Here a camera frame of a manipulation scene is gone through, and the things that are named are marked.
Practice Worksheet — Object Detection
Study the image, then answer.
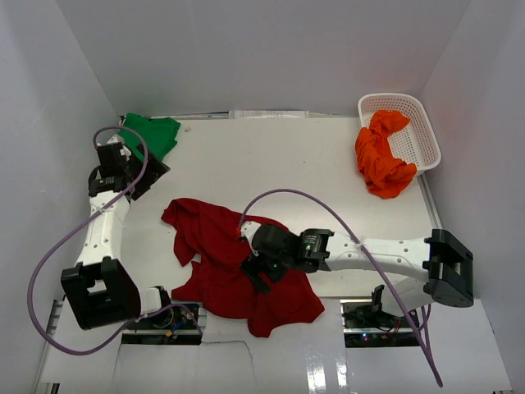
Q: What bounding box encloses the red t-shirt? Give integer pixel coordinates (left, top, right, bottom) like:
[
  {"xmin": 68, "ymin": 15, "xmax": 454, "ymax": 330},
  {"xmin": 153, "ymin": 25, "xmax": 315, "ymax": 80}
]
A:
[{"xmin": 161, "ymin": 198, "xmax": 325, "ymax": 338}]

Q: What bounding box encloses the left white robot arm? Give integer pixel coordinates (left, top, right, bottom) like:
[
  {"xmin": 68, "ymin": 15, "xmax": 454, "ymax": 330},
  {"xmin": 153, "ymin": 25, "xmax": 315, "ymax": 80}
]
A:
[{"xmin": 61, "ymin": 136, "xmax": 174, "ymax": 330}]

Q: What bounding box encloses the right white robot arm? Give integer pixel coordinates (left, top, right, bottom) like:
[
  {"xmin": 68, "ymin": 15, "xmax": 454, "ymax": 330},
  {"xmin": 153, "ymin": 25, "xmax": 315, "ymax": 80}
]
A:
[{"xmin": 240, "ymin": 222, "xmax": 474, "ymax": 328}]

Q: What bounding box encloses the green folded t-shirt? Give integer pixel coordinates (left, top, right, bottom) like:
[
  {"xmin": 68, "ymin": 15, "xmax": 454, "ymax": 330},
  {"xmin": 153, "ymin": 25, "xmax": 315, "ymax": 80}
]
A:
[{"xmin": 118, "ymin": 112, "xmax": 180, "ymax": 161}]

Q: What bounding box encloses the white paper sheet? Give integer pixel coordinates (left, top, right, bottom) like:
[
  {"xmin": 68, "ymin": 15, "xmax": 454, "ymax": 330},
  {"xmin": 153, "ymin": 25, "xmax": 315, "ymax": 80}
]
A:
[{"xmin": 229, "ymin": 110, "xmax": 309, "ymax": 120}]

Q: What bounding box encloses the orange crumpled t-shirt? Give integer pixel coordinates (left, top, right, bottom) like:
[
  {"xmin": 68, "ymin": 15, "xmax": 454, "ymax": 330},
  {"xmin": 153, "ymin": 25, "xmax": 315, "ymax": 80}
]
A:
[{"xmin": 355, "ymin": 110, "xmax": 417, "ymax": 199}]

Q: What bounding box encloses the white perforated plastic basket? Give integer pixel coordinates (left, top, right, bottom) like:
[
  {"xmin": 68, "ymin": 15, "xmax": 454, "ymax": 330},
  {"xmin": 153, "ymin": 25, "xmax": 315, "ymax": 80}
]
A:
[{"xmin": 358, "ymin": 93, "xmax": 441, "ymax": 176}]

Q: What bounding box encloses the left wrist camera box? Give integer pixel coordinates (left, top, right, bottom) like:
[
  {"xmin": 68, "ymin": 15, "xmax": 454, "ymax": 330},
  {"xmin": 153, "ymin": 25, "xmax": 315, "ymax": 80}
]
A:
[{"xmin": 107, "ymin": 134, "xmax": 131, "ymax": 160}]

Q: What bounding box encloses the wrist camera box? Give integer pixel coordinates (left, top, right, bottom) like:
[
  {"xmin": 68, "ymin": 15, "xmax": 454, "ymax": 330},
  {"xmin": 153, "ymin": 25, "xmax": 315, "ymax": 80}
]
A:
[
  {"xmin": 107, "ymin": 134, "xmax": 131, "ymax": 160},
  {"xmin": 239, "ymin": 221, "xmax": 261, "ymax": 243}
]

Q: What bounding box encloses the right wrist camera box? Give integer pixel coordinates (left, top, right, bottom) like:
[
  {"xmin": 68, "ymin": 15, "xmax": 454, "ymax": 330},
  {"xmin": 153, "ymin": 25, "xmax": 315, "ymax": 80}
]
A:
[{"xmin": 239, "ymin": 221, "xmax": 261, "ymax": 243}]

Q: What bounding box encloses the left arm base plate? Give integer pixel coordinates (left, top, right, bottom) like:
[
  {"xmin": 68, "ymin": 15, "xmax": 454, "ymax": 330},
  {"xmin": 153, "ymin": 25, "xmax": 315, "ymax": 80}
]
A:
[{"xmin": 121, "ymin": 302, "xmax": 206, "ymax": 346}]

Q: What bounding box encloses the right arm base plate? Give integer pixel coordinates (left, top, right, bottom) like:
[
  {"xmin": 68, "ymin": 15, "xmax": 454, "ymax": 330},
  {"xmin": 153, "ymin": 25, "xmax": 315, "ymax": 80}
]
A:
[{"xmin": 340, "ymin": 285, "xmax": 419, "ymax": 349}]

